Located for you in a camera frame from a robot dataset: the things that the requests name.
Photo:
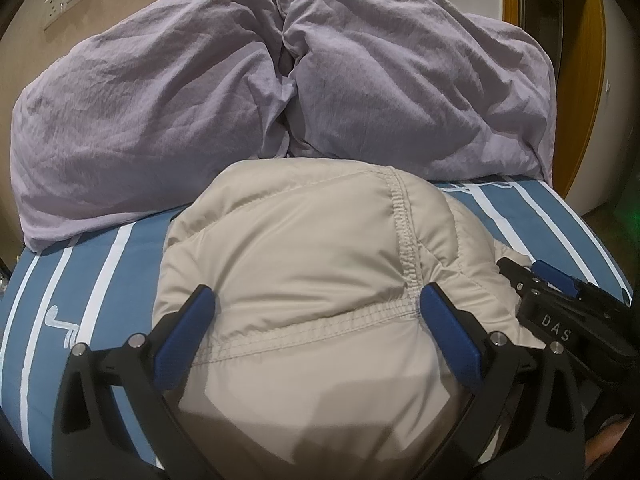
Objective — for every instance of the white wall socket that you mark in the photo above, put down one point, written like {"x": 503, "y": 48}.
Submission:
{"x": 55, "y": 7}

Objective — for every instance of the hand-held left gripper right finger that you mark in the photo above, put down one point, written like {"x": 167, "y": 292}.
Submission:
{"x": 450, "y": 335}

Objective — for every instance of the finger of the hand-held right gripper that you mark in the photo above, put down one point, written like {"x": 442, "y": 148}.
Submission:
{"x": 512, "y": 272}
{"x": 555, "y": 276}

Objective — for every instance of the blue white striped bed sheet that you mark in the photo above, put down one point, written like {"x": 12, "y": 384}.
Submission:
{"x": 565, "y": 230}

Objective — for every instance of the wooden door frame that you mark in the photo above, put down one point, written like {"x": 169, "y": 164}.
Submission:
{"x": 595, "y": 70}

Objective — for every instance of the lavender duvet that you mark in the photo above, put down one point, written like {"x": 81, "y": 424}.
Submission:
{"x": 175, "y": 110}

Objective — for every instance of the beige puffer jacket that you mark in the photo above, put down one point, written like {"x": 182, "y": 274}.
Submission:
{"x": 310, "y": 240}

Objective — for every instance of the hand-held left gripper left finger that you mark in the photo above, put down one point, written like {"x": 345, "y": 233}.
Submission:
{"x": 182, "y": 332}

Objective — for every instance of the white door panel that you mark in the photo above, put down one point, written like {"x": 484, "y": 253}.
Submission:
{"x": 622, "y": 120}

